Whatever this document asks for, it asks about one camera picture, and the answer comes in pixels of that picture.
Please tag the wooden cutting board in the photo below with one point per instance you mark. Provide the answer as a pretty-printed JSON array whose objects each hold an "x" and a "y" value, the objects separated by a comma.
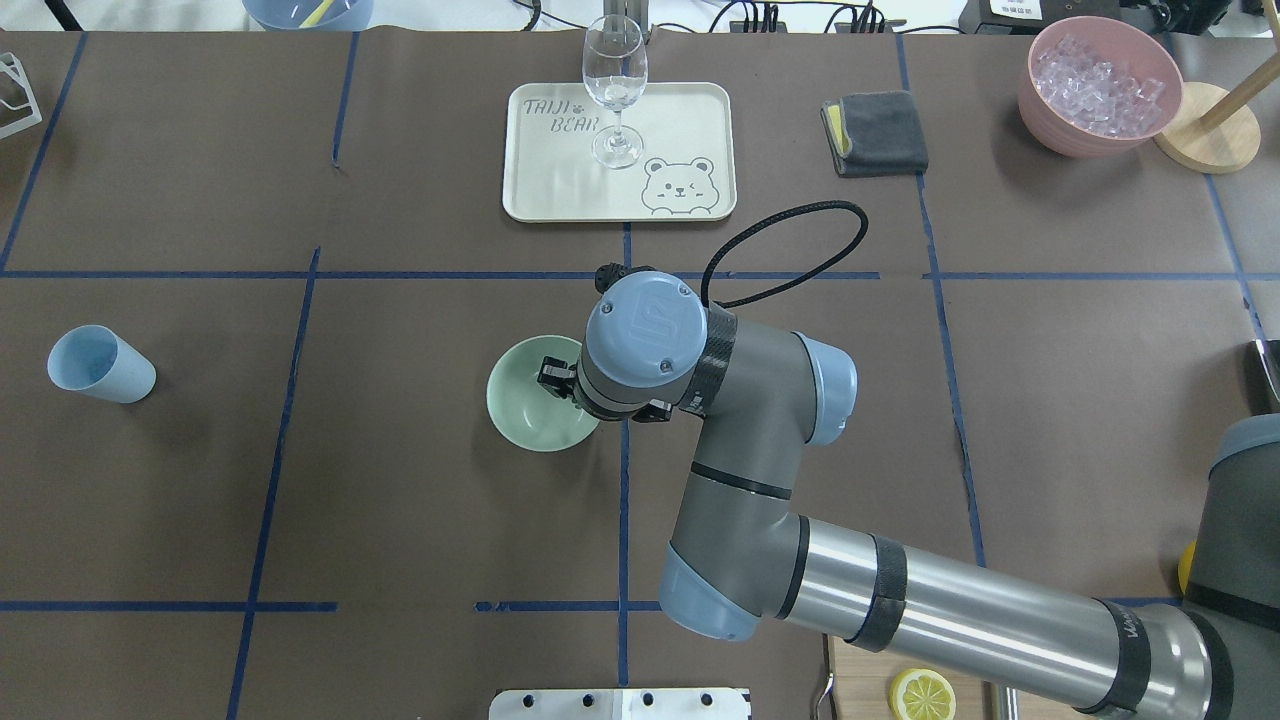
[{"x": 887, "y": 685}]

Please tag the green bowl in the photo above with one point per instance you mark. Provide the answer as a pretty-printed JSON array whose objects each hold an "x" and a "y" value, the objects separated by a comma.
[{"x": 523, "y": 411}]

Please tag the grey folded cloth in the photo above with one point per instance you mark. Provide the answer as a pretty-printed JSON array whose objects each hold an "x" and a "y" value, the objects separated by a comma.
[{"x": 875, "y": 135}]

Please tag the pink bowl with ice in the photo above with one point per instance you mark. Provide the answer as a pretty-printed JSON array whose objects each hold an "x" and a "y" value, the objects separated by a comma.
[{"x": 1094, "y": 87}]

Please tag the yellow plastic fork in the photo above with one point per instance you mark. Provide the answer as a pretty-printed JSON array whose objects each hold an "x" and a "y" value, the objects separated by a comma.
[{"x": 317, "y": 15}]

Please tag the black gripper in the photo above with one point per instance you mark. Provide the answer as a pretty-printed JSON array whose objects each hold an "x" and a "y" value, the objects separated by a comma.
[{"x": 555, "y": 376}]

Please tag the white wire cup rack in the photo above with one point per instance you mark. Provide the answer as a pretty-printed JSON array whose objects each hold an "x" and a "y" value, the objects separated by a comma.
[{"x": 19, "y": 106}]

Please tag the clear wine glass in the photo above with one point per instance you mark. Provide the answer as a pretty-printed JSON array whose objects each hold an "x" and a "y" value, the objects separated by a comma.
[{"x": 615, "y": 70}]

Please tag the blue bowl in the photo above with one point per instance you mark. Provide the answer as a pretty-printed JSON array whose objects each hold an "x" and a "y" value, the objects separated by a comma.
[{"x": 344, "y": 16}]

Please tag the half lemon slice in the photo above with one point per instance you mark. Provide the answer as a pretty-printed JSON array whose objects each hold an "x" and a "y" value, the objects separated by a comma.
[{"x": 918, "y": 693}]

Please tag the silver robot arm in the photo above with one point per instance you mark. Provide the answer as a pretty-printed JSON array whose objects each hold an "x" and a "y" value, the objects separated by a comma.
[{"x": 740, "y": 553}]

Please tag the light blue cup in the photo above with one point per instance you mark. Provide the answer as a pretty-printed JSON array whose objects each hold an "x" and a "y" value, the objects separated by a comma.
[{"x": 96, "y": 362}]

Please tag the yellow lemon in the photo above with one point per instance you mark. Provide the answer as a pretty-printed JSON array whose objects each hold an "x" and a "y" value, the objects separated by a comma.
[{"x": 1185, "y": 566}]

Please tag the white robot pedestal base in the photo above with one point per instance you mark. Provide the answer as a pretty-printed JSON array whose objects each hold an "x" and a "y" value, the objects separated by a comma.
[{"x": 623, "y": 703}]

